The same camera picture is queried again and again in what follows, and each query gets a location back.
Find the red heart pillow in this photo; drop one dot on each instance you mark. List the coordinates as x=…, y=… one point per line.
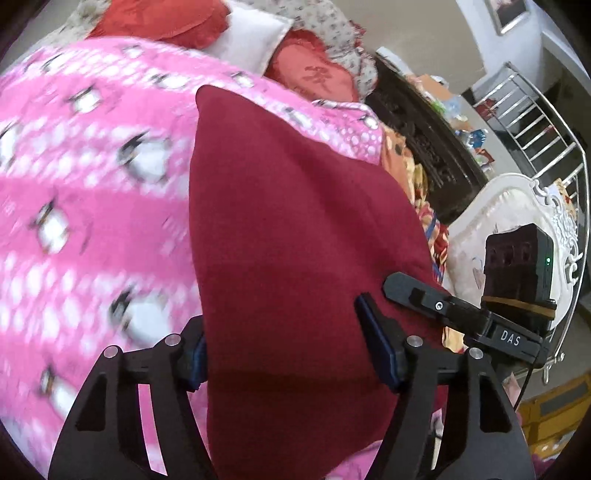
x=318, y=74
x=161, y=18

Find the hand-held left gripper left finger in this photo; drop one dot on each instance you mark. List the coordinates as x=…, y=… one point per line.
x=198, y=364

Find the pink penguin blanket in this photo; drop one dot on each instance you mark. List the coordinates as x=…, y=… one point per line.
x=69, y=161

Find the floral pillow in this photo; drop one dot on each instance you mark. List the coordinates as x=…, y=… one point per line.
x=332, y=27

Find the metal rack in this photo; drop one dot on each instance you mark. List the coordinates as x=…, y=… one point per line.
x=511, y=66

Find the dark carved wooden headboard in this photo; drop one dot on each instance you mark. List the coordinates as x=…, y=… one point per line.
x=425, y=138

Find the orange printed blanket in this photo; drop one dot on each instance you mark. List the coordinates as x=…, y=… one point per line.
x=415, y=184

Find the maroon garment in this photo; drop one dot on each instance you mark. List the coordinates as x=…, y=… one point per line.
x=300, y=230

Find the pile of colourful packets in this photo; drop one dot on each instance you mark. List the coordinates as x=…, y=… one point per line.
x=457, y=110

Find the white pillow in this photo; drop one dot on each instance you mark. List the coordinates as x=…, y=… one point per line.
x=249, y=32

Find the white ornate headboard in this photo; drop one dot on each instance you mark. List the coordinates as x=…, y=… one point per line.
x=508, y=203

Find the framed wall picture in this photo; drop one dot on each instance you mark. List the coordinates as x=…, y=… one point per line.
x=510, y=11

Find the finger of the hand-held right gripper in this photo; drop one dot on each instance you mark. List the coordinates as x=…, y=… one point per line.
x=415, y=290

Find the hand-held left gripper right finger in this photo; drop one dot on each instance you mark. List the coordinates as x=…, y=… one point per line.
x=378, y=341

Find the yellow box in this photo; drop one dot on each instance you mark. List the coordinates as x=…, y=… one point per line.
x=554, y=410

